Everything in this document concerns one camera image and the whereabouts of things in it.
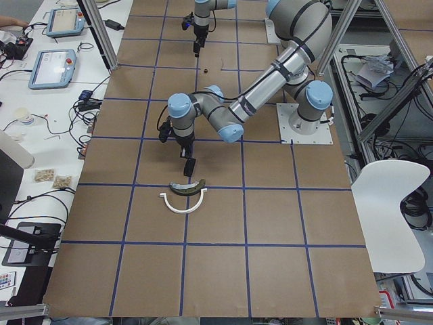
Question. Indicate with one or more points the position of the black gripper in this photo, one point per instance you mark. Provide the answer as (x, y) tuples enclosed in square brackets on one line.
[(184, 144), (199, 32)]

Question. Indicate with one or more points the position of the black rectangular brake pad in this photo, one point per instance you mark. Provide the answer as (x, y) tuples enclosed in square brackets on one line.
[(189, 167)]

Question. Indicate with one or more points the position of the dark curved brake shoe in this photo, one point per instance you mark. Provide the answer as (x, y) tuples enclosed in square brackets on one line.
[(189, 189)]

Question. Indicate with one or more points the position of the white semicircular plastic part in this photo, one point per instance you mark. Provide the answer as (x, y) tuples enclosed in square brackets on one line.
[(186, 207)]

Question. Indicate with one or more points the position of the black power adapter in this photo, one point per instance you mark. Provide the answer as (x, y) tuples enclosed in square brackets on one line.
[(113, 24)]

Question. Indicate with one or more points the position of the blue usb hub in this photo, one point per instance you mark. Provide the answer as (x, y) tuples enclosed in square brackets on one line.
[(85, 95)]

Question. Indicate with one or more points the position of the bag of small parts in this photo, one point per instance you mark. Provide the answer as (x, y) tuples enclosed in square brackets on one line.
[(44, 175), (62, 181)]

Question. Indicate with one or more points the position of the far blue teach pendant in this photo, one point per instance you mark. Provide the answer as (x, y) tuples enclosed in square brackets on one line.
[(65, 23)]

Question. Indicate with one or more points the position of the blue teach pendant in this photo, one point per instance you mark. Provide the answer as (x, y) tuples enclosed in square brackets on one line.
[(53, 69), (65, 23)]

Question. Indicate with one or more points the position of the near blue teach pendant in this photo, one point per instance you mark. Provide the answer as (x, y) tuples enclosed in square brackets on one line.
[(53, 69)]

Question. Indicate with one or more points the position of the white paper cup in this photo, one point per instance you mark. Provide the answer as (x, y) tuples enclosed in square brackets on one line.
[(24, 116)]

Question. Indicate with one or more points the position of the black tablet stand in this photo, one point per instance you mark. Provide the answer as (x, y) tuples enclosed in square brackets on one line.
[(31, 243)]

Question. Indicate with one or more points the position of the white plastic chair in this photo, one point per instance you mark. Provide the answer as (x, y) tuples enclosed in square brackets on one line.
[(378, 191)]

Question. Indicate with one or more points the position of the aluminium frame post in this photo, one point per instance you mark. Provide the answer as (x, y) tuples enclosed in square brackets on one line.
[(98, 30)]

